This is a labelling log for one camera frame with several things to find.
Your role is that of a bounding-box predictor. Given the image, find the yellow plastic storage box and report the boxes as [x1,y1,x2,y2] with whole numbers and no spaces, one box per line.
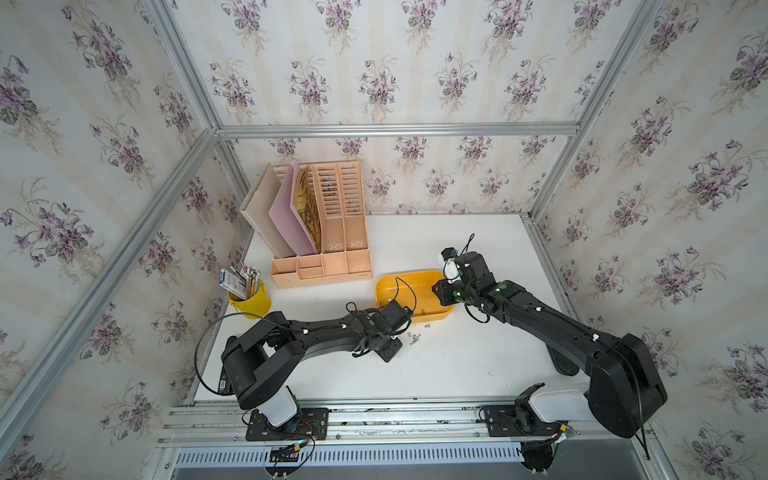
[375,270,454,323]

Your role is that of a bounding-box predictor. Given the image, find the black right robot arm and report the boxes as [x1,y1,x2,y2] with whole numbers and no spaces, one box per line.
[432,247,668,439]

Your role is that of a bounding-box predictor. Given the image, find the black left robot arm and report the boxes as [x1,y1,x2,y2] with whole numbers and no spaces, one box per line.
[221,300,413,411]

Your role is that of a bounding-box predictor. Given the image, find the yellow pen cup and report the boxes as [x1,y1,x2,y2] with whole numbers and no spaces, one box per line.
[227,280,272,320]

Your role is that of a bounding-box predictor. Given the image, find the peach plastic desk organizer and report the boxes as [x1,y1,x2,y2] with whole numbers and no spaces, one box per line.
[271,160,372,289]

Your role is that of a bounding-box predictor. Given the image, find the patterned brown folder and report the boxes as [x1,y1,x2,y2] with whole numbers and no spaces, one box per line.
[292,167,322,253]

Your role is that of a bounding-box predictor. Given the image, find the pens in cup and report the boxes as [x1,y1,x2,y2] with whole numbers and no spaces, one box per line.
[218,268,262,301]

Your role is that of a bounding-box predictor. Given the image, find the pink folder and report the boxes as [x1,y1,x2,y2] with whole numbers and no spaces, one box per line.
[269,161,315,256]

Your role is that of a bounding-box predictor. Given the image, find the beige folder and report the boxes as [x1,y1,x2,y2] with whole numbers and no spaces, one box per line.
[239,164,295,258]

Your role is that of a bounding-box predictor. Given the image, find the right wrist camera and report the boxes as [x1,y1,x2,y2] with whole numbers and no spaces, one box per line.
[441,247,460,283]

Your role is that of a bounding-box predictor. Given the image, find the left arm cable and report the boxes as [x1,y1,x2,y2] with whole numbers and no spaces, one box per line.
[193,311,283,397]

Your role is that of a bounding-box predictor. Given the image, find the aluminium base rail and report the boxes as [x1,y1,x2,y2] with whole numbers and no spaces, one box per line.
[143,395,661,480]

